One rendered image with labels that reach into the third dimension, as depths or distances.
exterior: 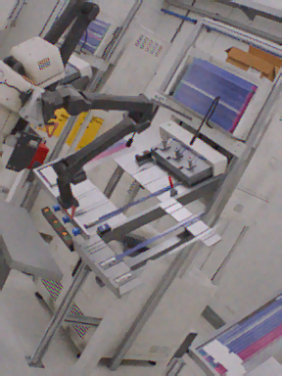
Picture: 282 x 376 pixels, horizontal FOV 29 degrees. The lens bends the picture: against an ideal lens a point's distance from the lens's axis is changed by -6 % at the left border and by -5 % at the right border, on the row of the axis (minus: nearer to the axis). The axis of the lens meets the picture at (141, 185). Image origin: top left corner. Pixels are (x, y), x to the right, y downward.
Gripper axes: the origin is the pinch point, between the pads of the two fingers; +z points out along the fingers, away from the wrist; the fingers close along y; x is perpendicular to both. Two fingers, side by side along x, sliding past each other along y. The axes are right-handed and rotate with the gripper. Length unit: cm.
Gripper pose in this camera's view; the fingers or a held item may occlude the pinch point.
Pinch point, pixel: (71, 215)
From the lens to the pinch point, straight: 246.0
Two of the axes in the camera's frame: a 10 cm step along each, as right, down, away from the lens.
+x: -8.6, 3.8, -3.5
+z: 1.3, 8.2, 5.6
